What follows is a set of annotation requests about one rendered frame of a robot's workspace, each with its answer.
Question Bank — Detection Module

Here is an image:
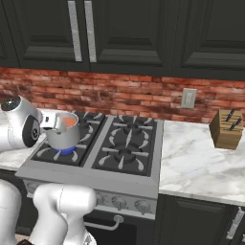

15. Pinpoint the silver saucepan with orange sauce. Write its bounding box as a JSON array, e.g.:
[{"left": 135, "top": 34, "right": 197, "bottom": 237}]
[{"left": 45, "top": 111, "right": 81, "bottom": 151}]

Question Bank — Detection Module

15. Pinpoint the grey oven door handle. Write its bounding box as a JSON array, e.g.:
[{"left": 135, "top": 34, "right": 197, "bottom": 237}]
[{"left": 83, "top": 214, "right": 125, "bottom": 232}]

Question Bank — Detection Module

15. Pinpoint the wooden knife block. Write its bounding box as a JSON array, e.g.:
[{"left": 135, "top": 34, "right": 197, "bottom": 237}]
[{"left": 208, "top": 108, "right": 245, "bottom": 151}]

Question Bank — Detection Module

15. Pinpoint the blue burner flame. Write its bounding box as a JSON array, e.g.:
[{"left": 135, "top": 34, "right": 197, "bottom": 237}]
[{"left": 55, "top": 145, "right": 78, "bottom": 157}]

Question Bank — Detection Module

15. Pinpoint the dark base cupboard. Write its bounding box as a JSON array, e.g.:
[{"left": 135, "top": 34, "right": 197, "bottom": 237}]
[{"left": 0, "top": 167, "right": 35, "bottom": 237}]

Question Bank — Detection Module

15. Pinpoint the black oven door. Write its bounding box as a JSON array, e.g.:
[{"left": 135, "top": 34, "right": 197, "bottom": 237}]
[{"left": 81, "top": 210, "right": 158, "bottom": 245}]

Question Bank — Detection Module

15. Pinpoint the grey gas stove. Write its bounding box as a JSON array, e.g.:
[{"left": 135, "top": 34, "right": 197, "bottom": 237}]
[{"left": 15, "top": 109, "right": 166, "bottom": 222}]

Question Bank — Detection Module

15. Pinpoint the black knife handle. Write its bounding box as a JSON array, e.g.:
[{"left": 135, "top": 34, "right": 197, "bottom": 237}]
[
  {"left": 224, "top": 107, "right": 237, "bottom": 123},
  {"left": 229, "top": 117, "right": 243, "bottom": 132}
]

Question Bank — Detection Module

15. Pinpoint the dark wall cupboard door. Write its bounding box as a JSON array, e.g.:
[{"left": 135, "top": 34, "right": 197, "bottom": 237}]
[
  {"left": 11, "top": 0, "right": 92, "bottom": 73},
  {"left": 0, "top": 0, "right": 21, "bottom": 69},
  {"left": 83, "top": 0, "right": 180, "bottom": 78},
  {"left": 171, "top": 0, "right": 245, "bottom": 82}
]

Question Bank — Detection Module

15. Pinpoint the grey wall outlet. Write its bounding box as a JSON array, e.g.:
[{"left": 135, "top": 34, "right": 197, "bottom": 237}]
[{"left": 180, "top": 87, "right": 198, "bottom": 110}]

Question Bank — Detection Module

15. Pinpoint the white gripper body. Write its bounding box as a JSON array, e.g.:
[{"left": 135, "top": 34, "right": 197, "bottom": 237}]
[{"left": 51, "top": 111, "right": 70, "bottom": 133}]

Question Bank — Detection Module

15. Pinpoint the grey stove knob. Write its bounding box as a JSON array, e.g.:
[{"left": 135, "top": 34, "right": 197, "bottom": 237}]
[
  {"left": 135, "top": 199, "right": 152, "bottom": 215},
  {"left": 112, "top": 194, "right": 128, "bottom": 212},
  {"left": 95, "top": 191, "right": 106, "bottom": 207}
]

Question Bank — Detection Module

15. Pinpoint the silver base cupboard handle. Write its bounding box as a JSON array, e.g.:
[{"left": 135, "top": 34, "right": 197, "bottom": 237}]
[{"left": 226, "top": 206, "right": 245, "bottom": 241}]

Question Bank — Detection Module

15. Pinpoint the dark base cupboard door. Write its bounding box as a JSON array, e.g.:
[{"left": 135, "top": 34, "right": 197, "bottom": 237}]
[{"left": 154, "top": 193, "right": 239, "bottom": 245}]

